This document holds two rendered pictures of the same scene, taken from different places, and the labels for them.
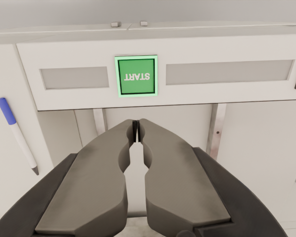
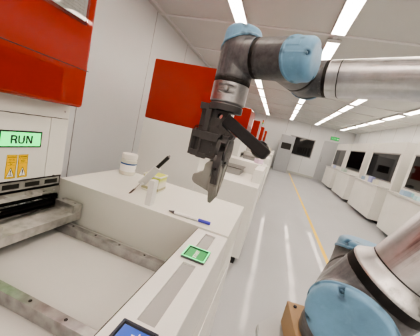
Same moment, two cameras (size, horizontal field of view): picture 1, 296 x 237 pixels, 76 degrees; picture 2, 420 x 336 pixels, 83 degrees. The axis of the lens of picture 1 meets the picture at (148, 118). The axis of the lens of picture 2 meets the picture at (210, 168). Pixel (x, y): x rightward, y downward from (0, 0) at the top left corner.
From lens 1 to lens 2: 0.50 m
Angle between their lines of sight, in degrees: 77
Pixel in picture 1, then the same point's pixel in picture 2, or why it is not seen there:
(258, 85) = (148, 299)
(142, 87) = (189, 253)
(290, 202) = not seen: outside the picture
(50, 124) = (185, 231)
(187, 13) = not seen: outside the picture
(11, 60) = (222, 233)
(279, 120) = not seen: outside the picture
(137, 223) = (49, 224)
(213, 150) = (46, 307)
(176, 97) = (172, 261)
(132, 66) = (203, 255)
